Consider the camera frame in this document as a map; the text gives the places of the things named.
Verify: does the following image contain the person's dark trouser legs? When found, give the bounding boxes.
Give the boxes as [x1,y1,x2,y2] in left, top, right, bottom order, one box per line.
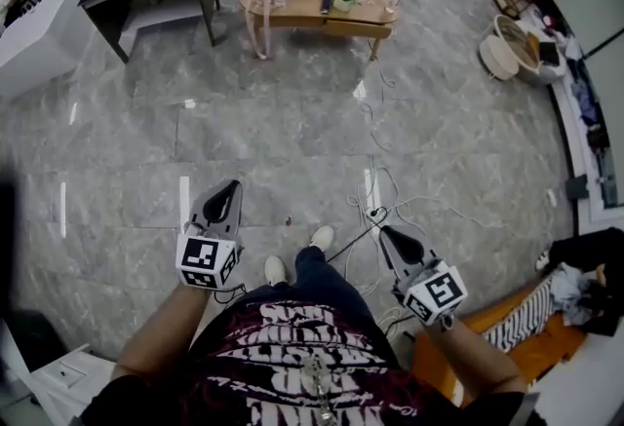
[291,245,365,303]

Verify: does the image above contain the white low cabinet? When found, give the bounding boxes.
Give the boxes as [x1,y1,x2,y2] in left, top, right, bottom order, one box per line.
[27,342,119,426]

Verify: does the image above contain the person's right forearm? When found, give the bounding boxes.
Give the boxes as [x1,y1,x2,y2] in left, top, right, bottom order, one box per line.
[427,313,531,399]

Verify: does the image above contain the silver chain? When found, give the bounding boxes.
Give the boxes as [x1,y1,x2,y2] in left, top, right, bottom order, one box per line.
[300,354,338,426]

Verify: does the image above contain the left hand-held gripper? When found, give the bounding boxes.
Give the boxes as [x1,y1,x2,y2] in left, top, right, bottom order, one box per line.
[175,178,245,291]

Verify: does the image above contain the black laptop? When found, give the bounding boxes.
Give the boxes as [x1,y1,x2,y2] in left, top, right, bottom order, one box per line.
[539,40,561,67]

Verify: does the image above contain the person's left forearm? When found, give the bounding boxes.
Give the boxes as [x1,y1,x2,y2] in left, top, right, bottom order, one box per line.
[113,284,216,382]

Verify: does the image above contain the white floor cable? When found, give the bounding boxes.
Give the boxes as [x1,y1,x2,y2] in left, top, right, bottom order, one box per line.
[344,57,558,337]

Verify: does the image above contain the person's white left shoe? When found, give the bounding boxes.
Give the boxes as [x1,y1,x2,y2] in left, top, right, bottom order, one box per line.
[263,254,290,288]

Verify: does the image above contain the orange floor mat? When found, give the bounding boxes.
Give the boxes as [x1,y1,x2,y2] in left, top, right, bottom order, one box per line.
[412,284,589,408]

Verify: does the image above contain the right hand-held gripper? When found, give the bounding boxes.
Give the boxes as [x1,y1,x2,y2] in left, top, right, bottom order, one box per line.
[378,224,470,328]

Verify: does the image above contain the black printed shirt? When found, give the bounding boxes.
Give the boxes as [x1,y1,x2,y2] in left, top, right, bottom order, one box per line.
[79,284,540,426]

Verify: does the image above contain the grey box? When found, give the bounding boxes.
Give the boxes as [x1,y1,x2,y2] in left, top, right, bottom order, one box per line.
[566,174,590,200]

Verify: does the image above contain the person's white shoe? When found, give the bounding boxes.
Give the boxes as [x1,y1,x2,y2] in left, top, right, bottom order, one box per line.
[263,254,290,288]
[308,224,336,252]

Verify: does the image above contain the pile of clothes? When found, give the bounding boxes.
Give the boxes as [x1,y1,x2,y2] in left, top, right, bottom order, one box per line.
[560,21,613,157]

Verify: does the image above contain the black cable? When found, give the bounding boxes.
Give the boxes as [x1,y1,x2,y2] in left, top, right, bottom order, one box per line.
[325,206,390,264]

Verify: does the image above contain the pink ribbon strap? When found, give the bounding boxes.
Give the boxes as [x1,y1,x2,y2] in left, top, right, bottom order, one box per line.
[242,0,273,61]

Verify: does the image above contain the person's white right shoe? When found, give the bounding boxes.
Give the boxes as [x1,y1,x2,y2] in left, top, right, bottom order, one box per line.
[308,224,336,252]

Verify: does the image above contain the wooden coffee table drawer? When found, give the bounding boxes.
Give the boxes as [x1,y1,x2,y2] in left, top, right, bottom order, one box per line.
[324,18,394,42]

